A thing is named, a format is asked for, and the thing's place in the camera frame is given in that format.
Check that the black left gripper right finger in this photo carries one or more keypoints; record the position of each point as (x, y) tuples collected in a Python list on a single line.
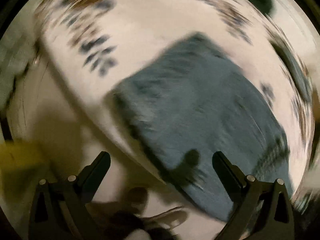
[(275, 220)]

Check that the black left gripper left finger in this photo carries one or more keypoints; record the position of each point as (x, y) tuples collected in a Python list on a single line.
[(47, 220)]

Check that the blue denim jeans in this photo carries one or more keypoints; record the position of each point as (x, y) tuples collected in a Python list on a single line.
[(191, 102)]

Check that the white floral bed sheet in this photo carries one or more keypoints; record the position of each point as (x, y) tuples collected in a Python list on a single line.
[(95, 44)]

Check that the operator hand fingertip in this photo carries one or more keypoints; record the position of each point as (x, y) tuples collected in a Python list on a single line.
[(138, 234)]

